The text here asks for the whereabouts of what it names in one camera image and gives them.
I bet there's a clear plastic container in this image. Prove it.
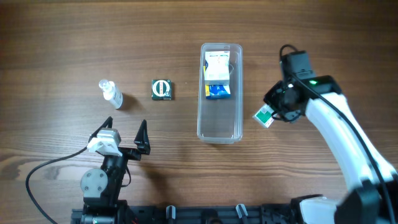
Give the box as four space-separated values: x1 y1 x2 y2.
197 43 243 144

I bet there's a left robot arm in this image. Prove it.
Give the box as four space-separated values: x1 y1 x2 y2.
80 117 150 224

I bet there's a small white spray bottle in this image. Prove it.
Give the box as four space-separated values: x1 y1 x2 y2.
99 80 123 110

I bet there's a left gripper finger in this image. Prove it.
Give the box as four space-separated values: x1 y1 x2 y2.
134 119 150 155
88 116 113 141

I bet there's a left black cable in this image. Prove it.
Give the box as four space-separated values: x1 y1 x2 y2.
25 146 90 224

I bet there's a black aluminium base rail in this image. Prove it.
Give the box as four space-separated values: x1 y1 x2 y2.
70 203 299 224

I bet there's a blue yellow VapoDrops box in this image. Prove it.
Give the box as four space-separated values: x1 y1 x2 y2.
203 66 231 100

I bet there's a white green medicine box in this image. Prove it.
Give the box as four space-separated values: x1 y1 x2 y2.
252 104 274 128

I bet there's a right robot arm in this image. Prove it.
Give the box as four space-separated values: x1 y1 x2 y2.
264 50 397 223

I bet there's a white blue medicine box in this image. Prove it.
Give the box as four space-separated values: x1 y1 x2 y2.
204 51 230 85

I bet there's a green square box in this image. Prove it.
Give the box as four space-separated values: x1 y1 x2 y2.
152 79 172 100

